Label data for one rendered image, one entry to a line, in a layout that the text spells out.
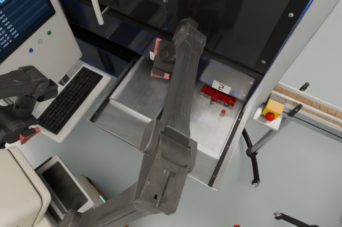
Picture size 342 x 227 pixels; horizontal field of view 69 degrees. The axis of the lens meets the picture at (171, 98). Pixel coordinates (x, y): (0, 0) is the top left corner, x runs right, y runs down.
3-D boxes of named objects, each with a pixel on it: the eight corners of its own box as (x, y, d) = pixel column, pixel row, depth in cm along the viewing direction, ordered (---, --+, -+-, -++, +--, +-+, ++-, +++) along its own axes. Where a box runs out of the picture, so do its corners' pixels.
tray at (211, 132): (199, 79, 134) (200, 76, 131) (245, 100, 128) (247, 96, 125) (169, 131, 119) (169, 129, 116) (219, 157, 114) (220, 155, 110)
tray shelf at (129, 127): (138, 53, 143) (137, 51, 142) (252, 106, 129) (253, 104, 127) (86, 120, 123) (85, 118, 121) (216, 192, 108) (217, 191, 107)
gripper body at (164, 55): (153, 68, 85) (163, 61, 78) (157, 41, 88) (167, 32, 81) (170, 73, 88) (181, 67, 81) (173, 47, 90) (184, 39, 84)
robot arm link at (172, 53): (173, 45, 74) (188, 55, 76) (180, 28, 77) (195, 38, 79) (162, 53, 80) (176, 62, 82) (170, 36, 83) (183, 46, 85)
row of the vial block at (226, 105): (200, 92, 130) (201, 87, 125) (232, 107, 126) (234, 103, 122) (198, 95, 129) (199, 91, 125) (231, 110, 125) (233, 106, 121)
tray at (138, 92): (145, 54, 141) (144, 50, 138) (186, 73, 135) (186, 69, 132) (110, 101, 126) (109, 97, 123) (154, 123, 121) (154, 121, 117)
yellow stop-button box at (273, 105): (264, 102, 119) (271, 94, 113) (279, 108, 118) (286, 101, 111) (260, 114, 116) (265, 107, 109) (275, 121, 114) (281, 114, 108)
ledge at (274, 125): (260, 98, 131) (261, 97, 129) (284, 109, 128) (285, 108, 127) (251, 120, 125) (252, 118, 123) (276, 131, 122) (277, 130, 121)
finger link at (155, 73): (143, 79, 91) (153, 72, 83) (145, 61, 93) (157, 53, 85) (159, 84, 94) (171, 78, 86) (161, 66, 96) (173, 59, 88)
